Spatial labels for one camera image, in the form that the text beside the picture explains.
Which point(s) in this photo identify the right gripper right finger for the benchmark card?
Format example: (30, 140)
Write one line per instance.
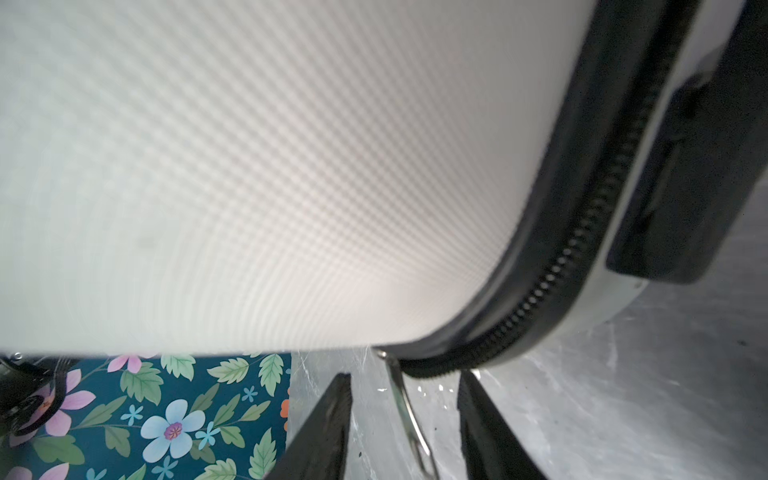
(490, 448)

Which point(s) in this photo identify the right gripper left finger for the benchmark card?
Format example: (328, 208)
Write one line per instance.
(319, 449)

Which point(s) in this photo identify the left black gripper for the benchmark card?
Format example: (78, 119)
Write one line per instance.
(33, 390)

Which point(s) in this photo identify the white hard-shell suitcase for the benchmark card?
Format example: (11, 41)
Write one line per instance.
(442, 180)

